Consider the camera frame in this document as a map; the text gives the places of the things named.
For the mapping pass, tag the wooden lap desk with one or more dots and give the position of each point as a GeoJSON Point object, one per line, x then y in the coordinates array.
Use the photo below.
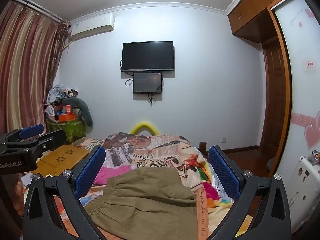
{"type": "Point", "coordinates": [63, 158]}

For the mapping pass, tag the small black wall monitor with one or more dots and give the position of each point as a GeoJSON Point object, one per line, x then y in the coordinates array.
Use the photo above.
{"type": "Point", "coordinates": [147, 83]}

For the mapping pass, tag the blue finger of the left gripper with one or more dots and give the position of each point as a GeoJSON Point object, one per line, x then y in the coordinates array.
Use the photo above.
{"type": "Point", "coordinates": [46, 142]}
{"type": "Point", "coordinates": [23, 133]}

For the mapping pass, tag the wooden wardrobe cabinet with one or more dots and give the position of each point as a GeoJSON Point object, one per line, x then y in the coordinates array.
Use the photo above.
{"type": "Point", "coordinates": [251, 20]}

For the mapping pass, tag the white air conditioner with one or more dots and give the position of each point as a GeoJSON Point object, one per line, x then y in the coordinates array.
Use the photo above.
{"type": "Point", "coordinates": [93, 26]}

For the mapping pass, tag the olive green pants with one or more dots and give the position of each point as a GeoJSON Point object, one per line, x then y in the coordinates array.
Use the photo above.
{"type": "Point", "coordinates": [146, 203]}

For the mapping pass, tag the green storage basket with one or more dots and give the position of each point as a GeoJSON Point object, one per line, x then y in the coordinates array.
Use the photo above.
{"type": "Point", "coordinates": [74, 129]}

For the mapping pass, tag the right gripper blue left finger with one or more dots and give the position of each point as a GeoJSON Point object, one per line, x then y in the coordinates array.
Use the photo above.
{"type": "Point", "coordinates": [41, 219]}

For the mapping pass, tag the white plastic stool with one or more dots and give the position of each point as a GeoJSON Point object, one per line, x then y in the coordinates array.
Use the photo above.
{"type": "Point", "coordinates": [303, 190]}

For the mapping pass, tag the orange box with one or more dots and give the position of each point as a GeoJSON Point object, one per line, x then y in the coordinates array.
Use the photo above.
{"type": "Point", "coordinates": [67, 117]}

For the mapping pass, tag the wooden door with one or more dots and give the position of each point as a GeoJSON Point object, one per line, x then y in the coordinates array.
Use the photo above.
{"type": "Point", "coordinates": [275, 98]}

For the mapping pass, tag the wall mounted black television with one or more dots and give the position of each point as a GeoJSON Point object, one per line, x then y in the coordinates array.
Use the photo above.
{"type": "Point", "coordinates": [148, 56]}

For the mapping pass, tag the striped red curtain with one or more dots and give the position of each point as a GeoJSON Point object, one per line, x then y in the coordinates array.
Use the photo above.
{"type": "Point", "coordinates": [31, 49]}

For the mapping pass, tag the pink folded garment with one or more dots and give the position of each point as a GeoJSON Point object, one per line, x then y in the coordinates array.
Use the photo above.
{"type": "Point", "coordinates": [105, 173]}

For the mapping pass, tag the printed newspaper pattern blanket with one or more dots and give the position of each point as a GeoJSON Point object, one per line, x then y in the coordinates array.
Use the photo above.
{"type": "Point", "coordinates": [167, 151]}

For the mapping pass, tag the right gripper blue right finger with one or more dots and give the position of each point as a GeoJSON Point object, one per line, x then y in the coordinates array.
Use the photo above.
{"type": "Point", "coordinates": [272, 218]}

